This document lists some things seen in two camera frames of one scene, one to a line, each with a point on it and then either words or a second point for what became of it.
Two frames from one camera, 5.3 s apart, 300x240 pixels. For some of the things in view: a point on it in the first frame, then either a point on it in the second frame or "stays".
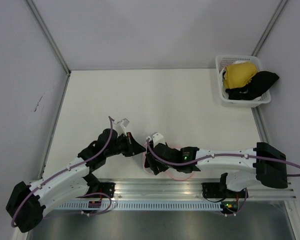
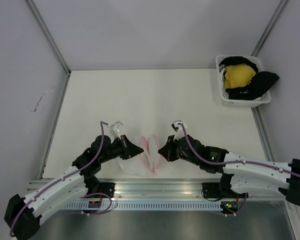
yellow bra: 239,74 stays
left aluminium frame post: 64,66 stays
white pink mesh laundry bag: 167,170 to 147,162
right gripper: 153,165 to 167,150
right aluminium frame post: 259,48 stays
